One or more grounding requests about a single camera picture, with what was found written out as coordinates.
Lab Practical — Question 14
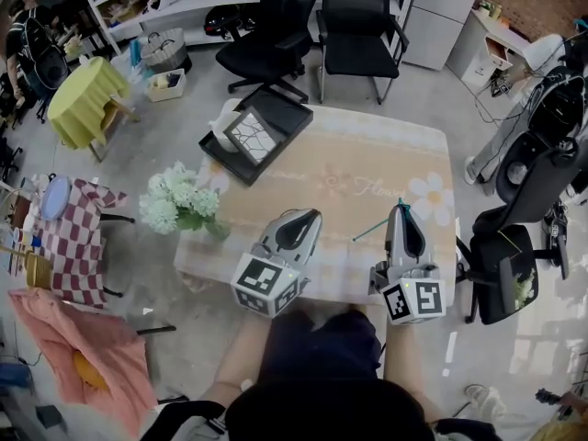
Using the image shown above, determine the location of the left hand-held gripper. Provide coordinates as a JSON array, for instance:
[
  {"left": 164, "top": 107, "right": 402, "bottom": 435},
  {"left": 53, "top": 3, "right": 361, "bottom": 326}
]
[{"left": 230, "top": 208, "right": 323, "bottom": 319}]

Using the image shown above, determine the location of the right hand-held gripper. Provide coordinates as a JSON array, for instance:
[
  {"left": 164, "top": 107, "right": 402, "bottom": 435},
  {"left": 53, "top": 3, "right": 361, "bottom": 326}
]
[{"left": 369, "top": 205, "right": 447, "bottom": 326}]

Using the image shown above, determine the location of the teal star stick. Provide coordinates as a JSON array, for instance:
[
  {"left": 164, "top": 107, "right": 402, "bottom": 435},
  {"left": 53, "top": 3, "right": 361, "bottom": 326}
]
[{"left": 351, "top": 198, "right": 410, "bottom": 243}]

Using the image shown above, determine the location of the person's right forearm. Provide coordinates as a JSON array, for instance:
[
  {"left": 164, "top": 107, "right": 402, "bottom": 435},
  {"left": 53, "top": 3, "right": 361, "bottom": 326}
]
[{"left": 382, "top": 320, "right": 445, "bottom": 415}]

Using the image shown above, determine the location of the person's left forearm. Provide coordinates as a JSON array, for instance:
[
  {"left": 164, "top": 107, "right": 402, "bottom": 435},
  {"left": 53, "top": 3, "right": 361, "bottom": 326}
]
[{"left": 214, "top": 312, "right": 277, "bottom": 401}]

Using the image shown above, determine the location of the beige floral tablecloth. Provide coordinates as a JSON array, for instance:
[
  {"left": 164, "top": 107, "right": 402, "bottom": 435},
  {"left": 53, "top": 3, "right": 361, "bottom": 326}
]
[{"left": 173, "top": 105, "right": 457, "bottom": 308}]

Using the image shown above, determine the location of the black high-back office chair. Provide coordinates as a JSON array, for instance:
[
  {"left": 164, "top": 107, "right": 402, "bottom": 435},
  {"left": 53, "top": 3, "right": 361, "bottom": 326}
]
[{"left": 456, "top": 137, "right": 581, "bottom": 326}]

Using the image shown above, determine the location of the framed branch picture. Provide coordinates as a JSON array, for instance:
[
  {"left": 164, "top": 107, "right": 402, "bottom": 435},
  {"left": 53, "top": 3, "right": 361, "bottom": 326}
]
[{"left": 222, "top": 109, "right": 284, "bottom": 167}]

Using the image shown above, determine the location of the person's dark blue clothing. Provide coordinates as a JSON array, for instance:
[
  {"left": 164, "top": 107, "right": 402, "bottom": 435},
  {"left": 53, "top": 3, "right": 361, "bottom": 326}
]
[{"left": 262, "top": 309, "right": 383, "bottom": 385}]

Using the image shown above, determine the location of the black rectangular tray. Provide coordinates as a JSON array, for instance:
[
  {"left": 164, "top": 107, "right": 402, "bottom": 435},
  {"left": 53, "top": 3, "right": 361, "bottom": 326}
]
[{"left": 198, "top": 88, "right": 315, "bottom": 187}]

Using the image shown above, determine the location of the white flower bouquet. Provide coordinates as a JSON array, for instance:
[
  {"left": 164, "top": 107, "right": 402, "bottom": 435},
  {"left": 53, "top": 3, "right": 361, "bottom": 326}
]
[{"left": 138, "top": 160, "right": 232, "bottom": 243}]

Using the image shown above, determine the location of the black swivel office chair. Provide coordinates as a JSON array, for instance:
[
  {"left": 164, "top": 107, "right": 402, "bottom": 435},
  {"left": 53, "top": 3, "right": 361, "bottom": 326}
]
[{"left": 215, "top": 0, "right": 323, "bottom": 106}]

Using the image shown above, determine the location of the small white drawer cabinet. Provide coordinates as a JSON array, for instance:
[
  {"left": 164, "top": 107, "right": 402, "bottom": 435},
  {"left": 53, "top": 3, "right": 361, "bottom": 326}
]
[{"left": 458, "top": 8, "right": 530, "bottom": 92}]

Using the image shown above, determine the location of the white storage box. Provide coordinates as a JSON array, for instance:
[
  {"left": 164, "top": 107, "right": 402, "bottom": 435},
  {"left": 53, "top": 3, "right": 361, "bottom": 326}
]
[{"left": 145, "top": 67, "right": 187, "bottom": 104}]

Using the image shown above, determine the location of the black cantilever mesh chair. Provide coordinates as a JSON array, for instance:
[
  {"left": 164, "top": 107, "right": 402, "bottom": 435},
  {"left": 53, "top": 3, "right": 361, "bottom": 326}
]
[{"left": 315, "top": 0, "right": 411, "bottom": 107}]

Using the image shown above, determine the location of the wooden stool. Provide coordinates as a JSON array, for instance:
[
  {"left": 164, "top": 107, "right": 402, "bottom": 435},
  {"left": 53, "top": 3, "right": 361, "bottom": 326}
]
[{"left": 88, "top": 97, "right": 141, "bottom": 164}]

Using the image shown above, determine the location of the tall white cabinet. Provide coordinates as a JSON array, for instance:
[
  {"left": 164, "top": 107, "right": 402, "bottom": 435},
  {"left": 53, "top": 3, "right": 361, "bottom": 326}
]
[{"left": 398, "top": 0, "right": 488, "bottom": 72}]

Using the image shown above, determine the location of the red white chequered cloth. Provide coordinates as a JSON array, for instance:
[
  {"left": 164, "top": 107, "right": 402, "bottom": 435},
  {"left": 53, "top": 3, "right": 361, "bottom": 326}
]
[{"left": 32, "top": 177, "right": 130, "bottom": 311}]

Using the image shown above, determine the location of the black bag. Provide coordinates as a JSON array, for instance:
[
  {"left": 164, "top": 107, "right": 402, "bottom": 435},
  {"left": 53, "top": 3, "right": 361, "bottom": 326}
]
[{"left": 202, "top": 4, "right": 245, "bottom": 41}]

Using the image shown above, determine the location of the grey wicker basket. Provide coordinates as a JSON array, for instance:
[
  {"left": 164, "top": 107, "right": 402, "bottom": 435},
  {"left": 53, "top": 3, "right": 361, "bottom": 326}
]
[{"left": 139, "top": 29, "right": 190, "bottom": 74}]

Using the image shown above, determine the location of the pale blue plate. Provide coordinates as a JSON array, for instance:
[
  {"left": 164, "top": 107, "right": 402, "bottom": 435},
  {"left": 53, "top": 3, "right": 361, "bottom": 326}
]
[{"left": 40, "top": 176, "right": 73, "bottom": 222}]

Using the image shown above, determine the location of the round table yellow-green cloth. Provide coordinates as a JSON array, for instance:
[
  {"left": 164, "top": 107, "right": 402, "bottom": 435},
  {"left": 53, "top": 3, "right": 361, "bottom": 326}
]
[{"left": 46, "top": 56, "right": 132, "bottom": 152}]

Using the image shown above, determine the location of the white shelf unit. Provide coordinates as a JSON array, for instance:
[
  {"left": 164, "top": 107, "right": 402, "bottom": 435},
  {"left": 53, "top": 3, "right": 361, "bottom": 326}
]
[{"left": 72, "top": 0, "right": 266, "bottom": 60}]

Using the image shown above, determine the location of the yellow woven roll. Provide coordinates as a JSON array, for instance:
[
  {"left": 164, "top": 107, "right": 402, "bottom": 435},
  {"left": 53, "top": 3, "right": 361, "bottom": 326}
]
[{"left": 24, "top": 250, "right": 55, "bottom": 289}]

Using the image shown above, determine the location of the white paper bag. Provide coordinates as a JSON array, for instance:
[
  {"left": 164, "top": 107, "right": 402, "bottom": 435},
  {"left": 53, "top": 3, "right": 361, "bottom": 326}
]
[{"left": 145, "top": 0, "right": 190, "bottom": 16}]

